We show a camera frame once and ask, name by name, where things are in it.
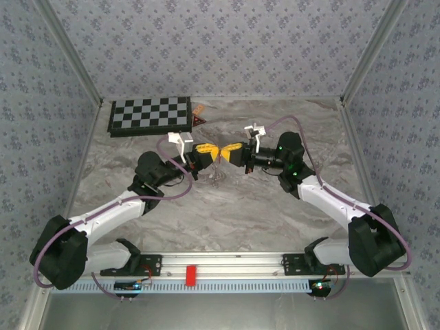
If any grey metal shelf panel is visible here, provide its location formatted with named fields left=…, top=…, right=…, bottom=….
left=41, top=277, right=412, bottom=330

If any aluminium side frame rail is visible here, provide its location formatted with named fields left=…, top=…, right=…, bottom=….
left=16, top=99, right=104, bottom=330
left=338, top=99, right=426, bottom=330

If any black grey chessboard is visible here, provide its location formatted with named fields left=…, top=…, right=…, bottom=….
left=107, top=96, right=193, bottom=138

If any aluminium corner post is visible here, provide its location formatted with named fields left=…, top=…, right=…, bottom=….
left=339, top=0, right=412, bottom=106
left=34, top=0, right=105, bottom=106

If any red black wire pair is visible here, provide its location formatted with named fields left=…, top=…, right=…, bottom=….
left=324, top=266, right=346, bottom=286
left=139, top=263, right=154, bottom=286

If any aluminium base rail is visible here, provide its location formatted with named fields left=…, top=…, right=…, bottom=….
left=99, top=252, right=347, bottom=278

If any small circuit board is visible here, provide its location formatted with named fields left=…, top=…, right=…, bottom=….
left=113, top=280, right=153, bottom=293
left=308, top=279, right=336, bottom=292

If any slotted pale blue cable duct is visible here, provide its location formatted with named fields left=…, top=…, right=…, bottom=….
left=51, top=278, right=333, bottom=295

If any red block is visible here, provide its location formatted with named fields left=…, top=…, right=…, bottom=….
left=185, top=265, right=199, bottom=287

